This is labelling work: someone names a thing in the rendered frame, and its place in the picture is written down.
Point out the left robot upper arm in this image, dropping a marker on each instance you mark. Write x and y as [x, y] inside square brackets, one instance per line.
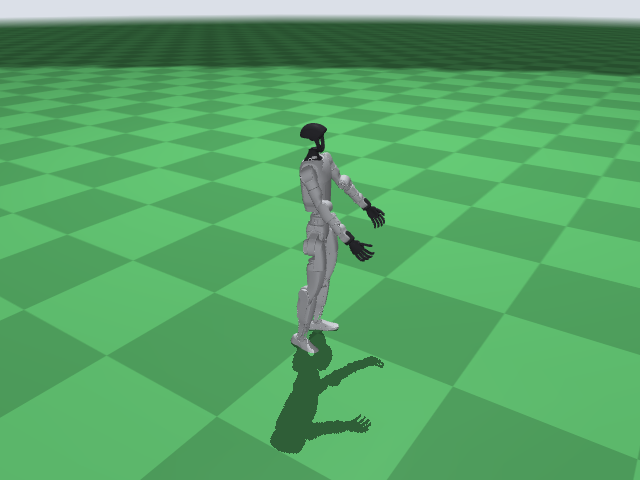
[342, 181]

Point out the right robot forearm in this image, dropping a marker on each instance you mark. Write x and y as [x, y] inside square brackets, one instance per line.
[331, 218]

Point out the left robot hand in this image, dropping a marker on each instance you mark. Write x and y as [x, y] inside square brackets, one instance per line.
[373, 212]

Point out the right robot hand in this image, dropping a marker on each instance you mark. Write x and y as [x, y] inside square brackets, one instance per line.
[357, 248]

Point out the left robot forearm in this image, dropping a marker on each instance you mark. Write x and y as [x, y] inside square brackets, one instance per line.
[354, 194]

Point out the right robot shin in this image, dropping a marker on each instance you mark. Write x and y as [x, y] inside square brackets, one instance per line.
[305, 312]

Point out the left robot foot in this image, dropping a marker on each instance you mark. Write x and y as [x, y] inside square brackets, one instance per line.
[324, 325]

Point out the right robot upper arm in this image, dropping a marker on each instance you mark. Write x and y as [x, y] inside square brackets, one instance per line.
[308, 177]

